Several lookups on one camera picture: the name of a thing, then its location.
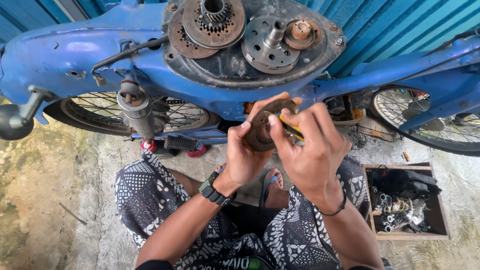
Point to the person's left hand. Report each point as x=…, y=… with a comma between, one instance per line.
x=240, y=157

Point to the person's right hand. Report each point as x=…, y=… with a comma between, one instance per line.
x=315, y=153

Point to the rusty round clutch plate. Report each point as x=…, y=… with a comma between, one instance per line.
x=258, y=129

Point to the blue flip-flop sandal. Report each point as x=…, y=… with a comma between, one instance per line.
x=267, y=185

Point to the black green wristwatch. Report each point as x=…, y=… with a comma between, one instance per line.
x=213, y=191

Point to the red round stand foot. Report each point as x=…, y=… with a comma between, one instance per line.
x=148, y=145
x=196, y=152

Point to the person's right foot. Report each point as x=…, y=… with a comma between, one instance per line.
x=276, y=195

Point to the yellow black engine part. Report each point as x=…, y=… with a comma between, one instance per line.
x=343, y=108

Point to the black ribbed footpeg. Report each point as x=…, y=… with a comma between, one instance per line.
x=182, y=143

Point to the weathered wooden block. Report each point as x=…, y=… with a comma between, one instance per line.
x=375, y=131

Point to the dark greasy engine side panel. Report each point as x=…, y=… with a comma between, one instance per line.
x=225, y=73

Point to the small orange piece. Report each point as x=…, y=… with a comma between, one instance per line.
x=406, y=156

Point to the black bag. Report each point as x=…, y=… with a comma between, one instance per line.
x=407, y=183

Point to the patterned black white trousers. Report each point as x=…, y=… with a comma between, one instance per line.
x=150, y=195

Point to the silver holed plate with shaft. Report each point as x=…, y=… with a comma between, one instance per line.
x=262, y=57

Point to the heap of small metal parts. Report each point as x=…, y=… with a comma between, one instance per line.
x=397, y=215

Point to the black printed shirt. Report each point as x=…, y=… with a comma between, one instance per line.
x=243, y=264

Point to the chrome shock absorber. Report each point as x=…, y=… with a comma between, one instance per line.
x=139, y=112

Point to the rusty disc with gear hub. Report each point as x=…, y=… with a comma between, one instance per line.
x=229, y=35

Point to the rusty round cap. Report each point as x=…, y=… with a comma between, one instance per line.
x=300, y=30

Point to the spoked wheel with black tyre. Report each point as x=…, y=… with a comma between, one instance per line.
x=442, y=131
x=93, y=110

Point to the rusty flat friction disc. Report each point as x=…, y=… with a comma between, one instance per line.
x=177, y=37

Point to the wooden parts box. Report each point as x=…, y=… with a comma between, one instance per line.
x=437, y=217

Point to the thin dark stick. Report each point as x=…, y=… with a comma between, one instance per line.
x=73, y=214

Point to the black knob on grey stem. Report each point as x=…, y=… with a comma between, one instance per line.
x=13, y=122

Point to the blue motorcycle frame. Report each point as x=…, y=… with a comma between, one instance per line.
x=75, y=52

